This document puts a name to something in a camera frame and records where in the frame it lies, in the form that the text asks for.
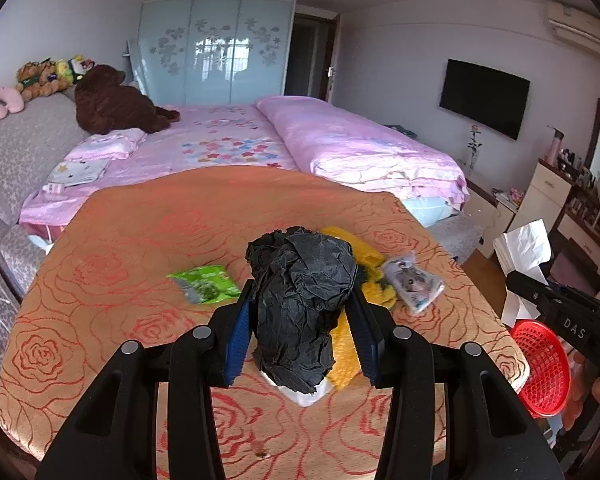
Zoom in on yellow knitted corn toy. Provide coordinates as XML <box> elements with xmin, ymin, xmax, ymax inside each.
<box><xmin>320</xmin><ymin>226</ymin><xmax>399</xmax><ymax>391</ymax></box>

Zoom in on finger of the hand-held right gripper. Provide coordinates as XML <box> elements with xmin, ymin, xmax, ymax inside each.
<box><xmin>505</xmin><ymin>270</ymin><xmax>548</xmax><ymax>311</ymax></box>

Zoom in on white and brown dresser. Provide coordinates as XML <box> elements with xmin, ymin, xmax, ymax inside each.
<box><xmin>517</xmin><ymin>157</ymin><xmax>600</xmax><ymax>281</ymax></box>

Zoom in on person's right hand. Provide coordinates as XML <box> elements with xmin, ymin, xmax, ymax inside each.
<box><xmin>562</xmin><ymin>350</ymin><xmax>600</xmax><ymax>433</ymax></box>

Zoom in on white paper bag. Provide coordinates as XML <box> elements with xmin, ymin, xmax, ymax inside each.
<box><xmin>493</xmin><ymin>219</ymin><xmax>552</xmax><ymax>325</ymax></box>

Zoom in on large brown teddy bear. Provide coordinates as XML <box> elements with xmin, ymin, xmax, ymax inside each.
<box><xmin>75</xmin><ymin>64</ymin><xmax>182</xmax><ymax>136</ymax></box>

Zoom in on pink plush toy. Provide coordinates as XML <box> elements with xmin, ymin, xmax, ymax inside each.
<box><xmin>0</xmin><ymin>85</ymin><xmax>25</xmax><ymax>121</ymax></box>

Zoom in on pink bottle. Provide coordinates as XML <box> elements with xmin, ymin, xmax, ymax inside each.
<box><xmin>545</xmin><ymin>126</ymin><xmax>565</xmax><ymax>161</ymax></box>

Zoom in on row of cosmetic bottles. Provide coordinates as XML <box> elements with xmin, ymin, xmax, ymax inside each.
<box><xmin>555</xmin><ymin>147</ymin><xmax>600</xmax><ymax>241</ymax></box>

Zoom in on black paper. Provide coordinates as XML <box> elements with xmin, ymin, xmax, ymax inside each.
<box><xmin>245</xmin><ymin>226</ymin><xmax>359</xmax><ymax>393</ymax></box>

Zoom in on dark wooden door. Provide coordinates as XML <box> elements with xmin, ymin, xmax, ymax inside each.
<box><xmin>282</xmin><ymin>10</ymin><xmax>341</xmax><ymax>107</ymax></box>

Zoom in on green snack packet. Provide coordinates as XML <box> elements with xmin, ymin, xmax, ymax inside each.
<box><xmin>166</xmin><ymin>265</ymin><xmax>242</xmax><ymax>305</ymax></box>

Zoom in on yellow-green plush toy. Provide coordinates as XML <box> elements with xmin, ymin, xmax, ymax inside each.
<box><xmin>57</xmin><ymin>55</ymin><xmax>97</xmax><ymax>86</ymax></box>

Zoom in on white air conditioner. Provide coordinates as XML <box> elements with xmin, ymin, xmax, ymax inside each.
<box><xmin>546</xmin><ymin>1</ymin><xmax>600</xmax><ymax>51</ymax></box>

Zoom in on glass-door floral wardrobe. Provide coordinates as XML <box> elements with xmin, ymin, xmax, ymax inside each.
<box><xmin>137</xmin><ymin>0</ymin><xmax>297</xmax><ymax>107</ymax></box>

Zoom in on crumpled white mesh cloth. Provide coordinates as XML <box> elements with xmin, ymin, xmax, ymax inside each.
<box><xmin>260</xmin><ymin>370</ymin><xmax>333</xmax><ymax>407</ymax></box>

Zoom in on red plastic basket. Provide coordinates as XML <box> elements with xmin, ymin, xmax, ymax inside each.
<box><xmin>511</xmin><ymin>320</ymin><xmax>572</xmax><ymax>418</ymax></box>

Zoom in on white star-printed cloth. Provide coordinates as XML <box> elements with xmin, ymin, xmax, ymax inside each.
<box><xmin>47</xmin><ymin>160</ymin><xmax>112</xmax><ymax>184</ymax></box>

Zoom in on pink floral bed sheet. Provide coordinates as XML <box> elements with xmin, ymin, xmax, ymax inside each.
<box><xmin>19</xmin><ymin>104</ymin><xmax>301</xmax><ymax>226</ymax></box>

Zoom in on folded pink white clothes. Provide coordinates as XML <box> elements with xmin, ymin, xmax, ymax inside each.
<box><xmin>67</xmin><ymin>128</ymin><xmax>147</xmax><ymax>162</ymax></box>

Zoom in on grey printed tissue packet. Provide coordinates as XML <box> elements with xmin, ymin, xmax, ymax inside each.
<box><xmin>382</xmin><ymin>255</ymin><xmax>446</xmax><ymax>315</ymax></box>

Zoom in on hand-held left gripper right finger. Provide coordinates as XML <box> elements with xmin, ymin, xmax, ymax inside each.
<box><xmin>345</xmin><ymin>287</ymin><xmax>563</xmax><ymax>480</ymax></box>

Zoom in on low white cabinet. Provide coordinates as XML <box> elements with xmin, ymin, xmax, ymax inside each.
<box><xmin>462</xmin><ymin>165</ymin><xmax>518</xmax><ymax>261</ymax></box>

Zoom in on pink quilt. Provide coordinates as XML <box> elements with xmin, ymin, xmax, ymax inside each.
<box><xmin>256</xmin><ymin>95</ymin><xmax>470</xmax><ymax>211</ymax></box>

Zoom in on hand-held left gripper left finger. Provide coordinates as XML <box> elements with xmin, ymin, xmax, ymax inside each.
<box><xmin>35</xmin><ymin>280</ymin><xmax>256</xmax><ymax>480</ymax></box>

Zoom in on grey upholstered bed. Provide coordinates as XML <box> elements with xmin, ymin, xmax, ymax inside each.
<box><xmin>0</xmin><ymin>91</ymin><xmax>485</xmax><ymax>411</ymax></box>

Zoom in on black wall television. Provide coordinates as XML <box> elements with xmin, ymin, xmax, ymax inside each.
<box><xmin>439</xmin><ymin>59</ymin><xmax>531</xmax><ymax>141</ymax></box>

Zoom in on light blue bed cover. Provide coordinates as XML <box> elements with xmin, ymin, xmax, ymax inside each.
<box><xmin>402</xmin><ymin>196</ymin><xmax>463</xmax><ymax>226</ymax></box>

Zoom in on flower in glass vase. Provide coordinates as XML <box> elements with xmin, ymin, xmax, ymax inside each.
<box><xmin>466</xmin><ymin>125</ymin><xmax>483</xmax><ymax>170</ymax></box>

